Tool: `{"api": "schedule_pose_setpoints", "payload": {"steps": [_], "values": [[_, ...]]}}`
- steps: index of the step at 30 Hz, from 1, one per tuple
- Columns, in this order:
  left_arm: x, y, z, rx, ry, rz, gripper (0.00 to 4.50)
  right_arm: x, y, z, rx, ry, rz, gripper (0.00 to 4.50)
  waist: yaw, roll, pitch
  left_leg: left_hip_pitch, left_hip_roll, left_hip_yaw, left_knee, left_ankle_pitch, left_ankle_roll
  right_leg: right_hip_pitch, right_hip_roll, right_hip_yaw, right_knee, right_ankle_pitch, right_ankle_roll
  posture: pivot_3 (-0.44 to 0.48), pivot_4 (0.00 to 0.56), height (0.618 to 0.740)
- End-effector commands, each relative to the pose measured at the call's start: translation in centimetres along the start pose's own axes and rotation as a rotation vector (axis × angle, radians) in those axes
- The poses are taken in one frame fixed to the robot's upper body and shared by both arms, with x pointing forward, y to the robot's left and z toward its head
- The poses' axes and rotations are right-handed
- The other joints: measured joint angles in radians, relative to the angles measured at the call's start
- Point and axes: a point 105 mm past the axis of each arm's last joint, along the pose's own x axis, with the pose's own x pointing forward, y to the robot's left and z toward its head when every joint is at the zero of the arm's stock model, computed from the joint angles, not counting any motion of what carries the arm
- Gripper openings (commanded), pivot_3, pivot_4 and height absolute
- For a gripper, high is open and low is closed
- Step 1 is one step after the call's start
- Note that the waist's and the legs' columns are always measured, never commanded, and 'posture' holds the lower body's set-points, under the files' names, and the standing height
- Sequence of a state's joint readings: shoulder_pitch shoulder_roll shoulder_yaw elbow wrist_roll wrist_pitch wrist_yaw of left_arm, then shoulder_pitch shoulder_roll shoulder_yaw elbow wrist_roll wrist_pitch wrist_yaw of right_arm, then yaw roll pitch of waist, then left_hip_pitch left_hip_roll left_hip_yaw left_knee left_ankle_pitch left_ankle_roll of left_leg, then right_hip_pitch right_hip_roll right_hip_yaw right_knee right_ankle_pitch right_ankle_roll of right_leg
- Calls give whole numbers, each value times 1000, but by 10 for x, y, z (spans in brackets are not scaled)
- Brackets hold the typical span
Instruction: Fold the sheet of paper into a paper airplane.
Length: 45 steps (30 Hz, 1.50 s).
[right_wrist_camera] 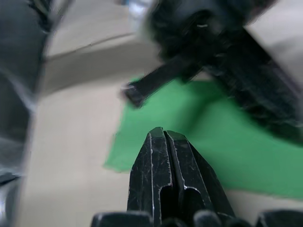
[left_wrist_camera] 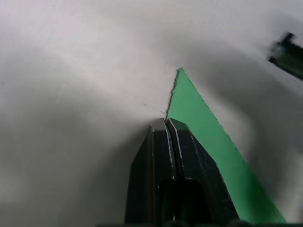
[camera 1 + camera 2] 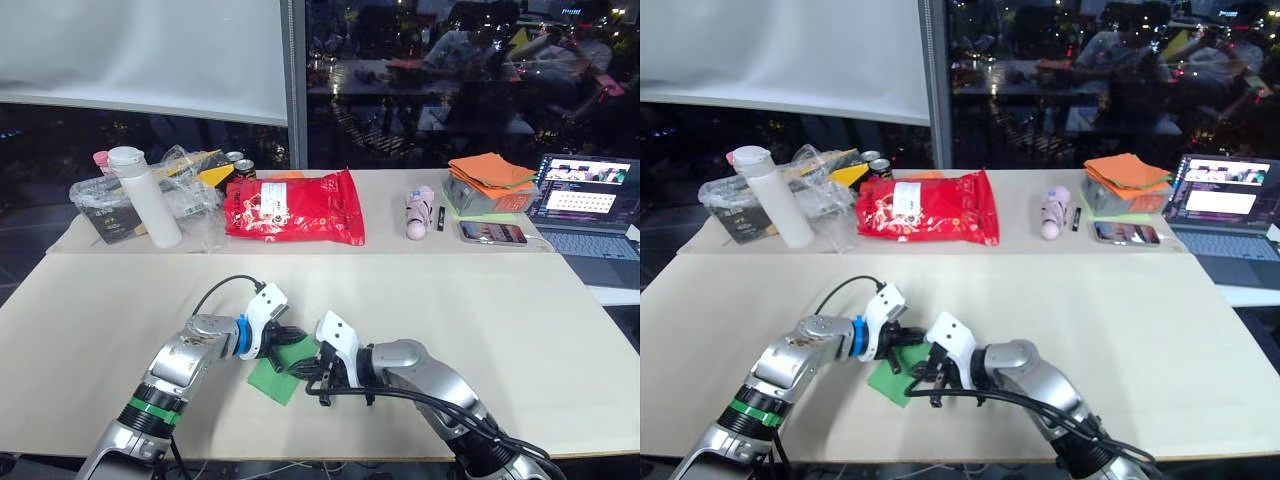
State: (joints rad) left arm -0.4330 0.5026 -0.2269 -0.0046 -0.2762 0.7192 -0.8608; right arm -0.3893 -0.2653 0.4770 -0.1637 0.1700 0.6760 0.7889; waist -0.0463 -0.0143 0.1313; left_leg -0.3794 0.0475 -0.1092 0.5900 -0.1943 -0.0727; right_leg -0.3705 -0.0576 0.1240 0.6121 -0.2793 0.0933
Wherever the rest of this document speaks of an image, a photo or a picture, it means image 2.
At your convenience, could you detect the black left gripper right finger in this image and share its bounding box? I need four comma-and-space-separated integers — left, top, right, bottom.
166, 117, 240, 224

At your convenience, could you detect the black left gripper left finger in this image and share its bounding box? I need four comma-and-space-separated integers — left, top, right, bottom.
124, 117, 177, 225

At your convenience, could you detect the green paper sheet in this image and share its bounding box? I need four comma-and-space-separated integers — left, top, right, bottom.
165, 67, 288, 225

